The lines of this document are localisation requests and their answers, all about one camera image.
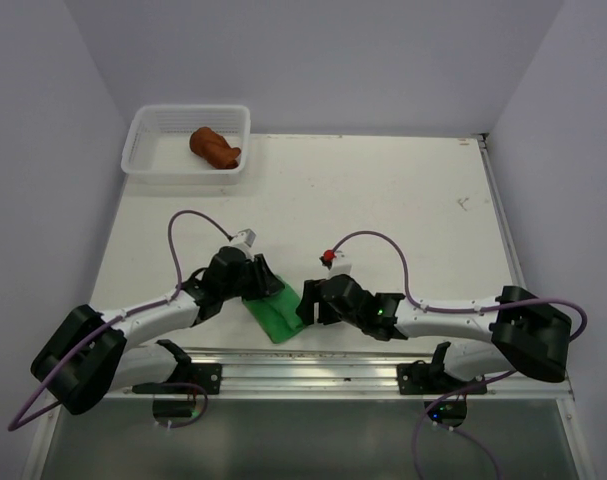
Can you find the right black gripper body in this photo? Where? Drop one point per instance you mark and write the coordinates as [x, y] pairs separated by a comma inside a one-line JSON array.
[[326, 314]]

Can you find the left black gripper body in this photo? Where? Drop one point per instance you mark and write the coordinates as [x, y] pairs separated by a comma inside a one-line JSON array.
[[245, 286]]

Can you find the green towel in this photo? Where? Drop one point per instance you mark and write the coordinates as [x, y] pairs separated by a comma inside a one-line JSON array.
[[276, 315]]

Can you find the brown towel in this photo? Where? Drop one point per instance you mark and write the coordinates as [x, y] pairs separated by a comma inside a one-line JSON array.
[[214, 149]]

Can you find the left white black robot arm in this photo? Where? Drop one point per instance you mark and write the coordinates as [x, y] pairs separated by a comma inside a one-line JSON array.
[[79, 363]]

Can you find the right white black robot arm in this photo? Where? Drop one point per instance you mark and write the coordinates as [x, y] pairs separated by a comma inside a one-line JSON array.
[[511, 332]]

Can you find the white plastic basket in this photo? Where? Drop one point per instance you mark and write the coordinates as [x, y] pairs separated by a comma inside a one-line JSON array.
[[157, 149]]

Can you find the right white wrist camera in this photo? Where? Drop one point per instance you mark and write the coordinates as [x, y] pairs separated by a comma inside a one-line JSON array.
[[340, 265]]

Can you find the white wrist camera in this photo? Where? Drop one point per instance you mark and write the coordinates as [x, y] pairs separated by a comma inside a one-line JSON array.
[[243, 239], [340, 265]]

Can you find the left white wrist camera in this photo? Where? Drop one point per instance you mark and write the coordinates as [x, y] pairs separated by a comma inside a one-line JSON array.
[[243, 239]]

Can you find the aluminium mounting rail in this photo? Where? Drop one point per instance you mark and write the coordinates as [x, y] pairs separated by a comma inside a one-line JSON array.
[[265, 374]]

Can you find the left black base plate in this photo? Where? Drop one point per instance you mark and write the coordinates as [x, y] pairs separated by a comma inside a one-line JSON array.
[[208, 376]]

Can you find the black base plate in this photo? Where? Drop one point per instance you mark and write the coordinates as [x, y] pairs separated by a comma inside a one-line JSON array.
[[420, 378], [208, 376]]

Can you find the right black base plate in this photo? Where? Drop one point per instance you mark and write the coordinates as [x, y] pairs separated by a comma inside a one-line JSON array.
[[420, 378]]

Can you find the right side aluminium rail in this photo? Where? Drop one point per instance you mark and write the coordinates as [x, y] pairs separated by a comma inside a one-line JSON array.
[[514, 264]]

